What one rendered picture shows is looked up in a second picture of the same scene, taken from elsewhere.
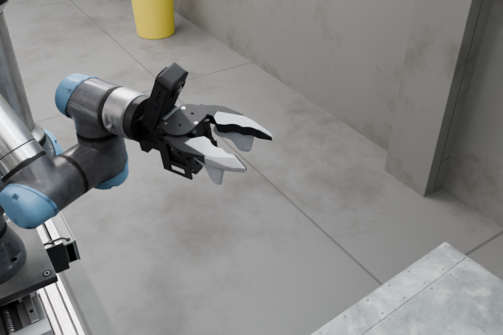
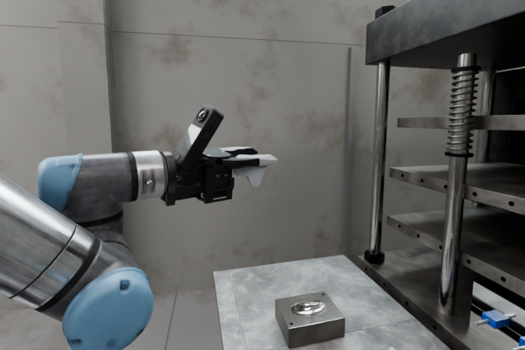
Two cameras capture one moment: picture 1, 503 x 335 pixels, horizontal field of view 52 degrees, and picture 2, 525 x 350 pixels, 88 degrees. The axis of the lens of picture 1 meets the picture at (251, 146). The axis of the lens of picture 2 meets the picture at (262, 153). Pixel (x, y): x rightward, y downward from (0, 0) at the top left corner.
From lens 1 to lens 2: 70 cm
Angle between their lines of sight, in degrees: 68
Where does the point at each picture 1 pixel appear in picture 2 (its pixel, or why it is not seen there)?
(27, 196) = (135, 276)
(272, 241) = not seen: outside the picture
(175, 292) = not seen: outside the picture
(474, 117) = (133, 241)
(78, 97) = (93, 168)
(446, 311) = (252, 291)
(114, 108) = (151, 161)
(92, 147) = (109, 230)
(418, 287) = (231, 294)
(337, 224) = not seen: outside the picture
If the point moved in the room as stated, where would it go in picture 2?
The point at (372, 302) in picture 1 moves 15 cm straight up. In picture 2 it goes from (226, 317) to (225, 279)
